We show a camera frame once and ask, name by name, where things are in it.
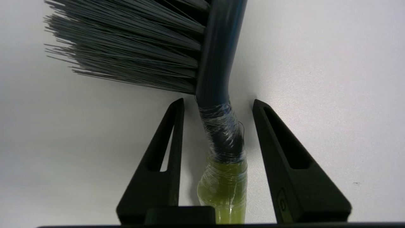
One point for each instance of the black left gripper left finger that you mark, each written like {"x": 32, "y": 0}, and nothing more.
{"x": 158, "y": 190}

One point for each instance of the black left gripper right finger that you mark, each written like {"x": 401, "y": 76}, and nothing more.
{"x": 303, "y": 190}

